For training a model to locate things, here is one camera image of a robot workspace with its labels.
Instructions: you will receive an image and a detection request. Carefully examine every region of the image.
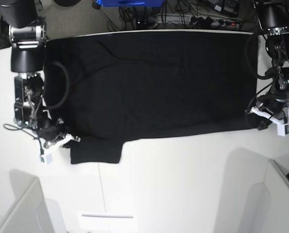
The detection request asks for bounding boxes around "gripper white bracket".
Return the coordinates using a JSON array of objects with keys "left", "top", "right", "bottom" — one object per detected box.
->
[
  {"left": 36, "top": 117, "right": 82, "bottom": 166},
  {"left": 250, "top": 93, "right": 289, "bottom": 136}
]

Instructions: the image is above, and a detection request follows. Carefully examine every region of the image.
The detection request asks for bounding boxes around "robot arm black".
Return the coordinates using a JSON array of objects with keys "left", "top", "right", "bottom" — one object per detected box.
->
[
  {"left": 245, "top": 0, "right": 289, "bottom": 136},
  {"left": 0, "top": 0, "right": 81, "bottom": 165}
]

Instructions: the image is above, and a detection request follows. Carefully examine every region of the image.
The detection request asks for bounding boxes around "black T-shirt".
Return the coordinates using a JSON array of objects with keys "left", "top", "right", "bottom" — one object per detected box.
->
[{"left": 45, "top": 31, "right": 258, "bottom": 164}]

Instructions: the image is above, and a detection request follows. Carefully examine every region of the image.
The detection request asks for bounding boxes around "white power strip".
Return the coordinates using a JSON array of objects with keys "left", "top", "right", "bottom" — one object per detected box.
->
[{"left": 148, "top": 13, "right": 244, "bottom": 31}]

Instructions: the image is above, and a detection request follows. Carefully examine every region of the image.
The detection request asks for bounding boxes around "blue box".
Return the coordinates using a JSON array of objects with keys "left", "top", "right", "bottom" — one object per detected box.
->
[{"left": 96, "top": 0, "right": 163, "bottom": 7}]

